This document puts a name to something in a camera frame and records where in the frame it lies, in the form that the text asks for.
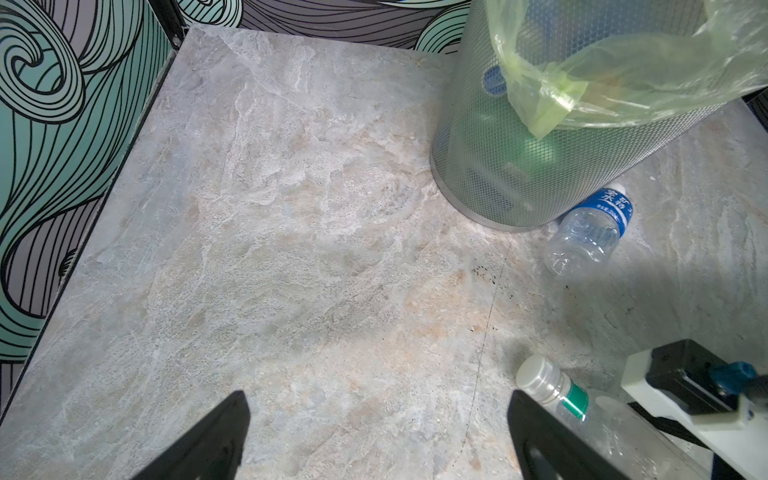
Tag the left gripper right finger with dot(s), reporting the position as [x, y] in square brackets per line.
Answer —
[547, 449]

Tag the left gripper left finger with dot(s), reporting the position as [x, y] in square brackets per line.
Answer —
[211, 449]

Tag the clear bottle white cap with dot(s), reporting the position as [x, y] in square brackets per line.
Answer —
[609, 426]

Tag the blue label bottle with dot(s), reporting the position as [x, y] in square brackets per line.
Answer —
[588, 234]

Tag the grey bin with green liner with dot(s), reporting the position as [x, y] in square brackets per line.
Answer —
[551, 100]

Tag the black frame post left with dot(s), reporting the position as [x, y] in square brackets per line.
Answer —
[169, 16]

